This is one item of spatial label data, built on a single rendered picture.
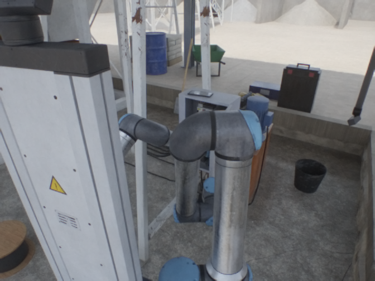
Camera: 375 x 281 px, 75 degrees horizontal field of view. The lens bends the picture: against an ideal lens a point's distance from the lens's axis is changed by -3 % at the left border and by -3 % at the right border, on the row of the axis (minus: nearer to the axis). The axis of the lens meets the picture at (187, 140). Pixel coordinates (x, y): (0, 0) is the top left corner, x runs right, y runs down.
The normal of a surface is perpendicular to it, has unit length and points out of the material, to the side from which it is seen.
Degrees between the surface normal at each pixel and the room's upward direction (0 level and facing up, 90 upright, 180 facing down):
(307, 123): 90
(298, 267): 0
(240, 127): 55
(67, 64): 90
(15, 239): 0
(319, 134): 90
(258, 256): 0
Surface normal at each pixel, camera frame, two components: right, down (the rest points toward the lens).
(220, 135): 0.04, 0.25
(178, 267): -0.09, -0.87
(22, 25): 0.54, 0.41
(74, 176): -0.37, 0.45
